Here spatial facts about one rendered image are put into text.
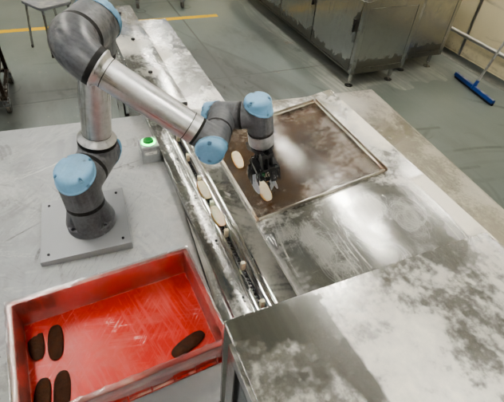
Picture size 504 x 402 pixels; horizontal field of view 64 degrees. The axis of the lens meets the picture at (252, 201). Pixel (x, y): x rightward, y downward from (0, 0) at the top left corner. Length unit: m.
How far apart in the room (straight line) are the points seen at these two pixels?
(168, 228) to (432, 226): 0.83
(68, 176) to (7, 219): 0.37
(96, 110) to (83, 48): 0.27
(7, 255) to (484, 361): 1.25
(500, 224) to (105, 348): 1.38
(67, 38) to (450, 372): 0.94
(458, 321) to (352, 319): 0.16
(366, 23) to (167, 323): 3.28
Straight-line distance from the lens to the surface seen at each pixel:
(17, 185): 1.67
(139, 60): 2.21
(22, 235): 1.48
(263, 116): 1.09
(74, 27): 1.03
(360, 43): 4.00
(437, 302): 0.71
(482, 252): 0.83
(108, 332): 1.18
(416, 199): 1.42
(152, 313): 1.19
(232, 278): 1.19
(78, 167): 1.26
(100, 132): 1.28
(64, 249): 1.36
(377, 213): 1.35
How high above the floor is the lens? 1.83
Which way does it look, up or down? 43 degrees down
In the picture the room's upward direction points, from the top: 6 degrees clockwise
